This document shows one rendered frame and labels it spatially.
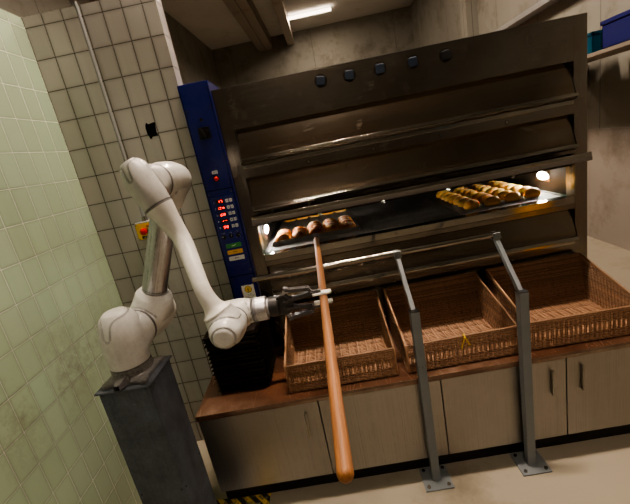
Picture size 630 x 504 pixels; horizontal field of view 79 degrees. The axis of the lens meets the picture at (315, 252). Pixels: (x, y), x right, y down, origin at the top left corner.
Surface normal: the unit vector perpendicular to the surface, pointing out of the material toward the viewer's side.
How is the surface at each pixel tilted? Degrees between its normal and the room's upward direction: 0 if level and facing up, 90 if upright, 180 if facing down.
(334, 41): 90
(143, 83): 90
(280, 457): 90
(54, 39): 90
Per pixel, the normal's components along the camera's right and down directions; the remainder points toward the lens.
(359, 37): -0.02, 0.27
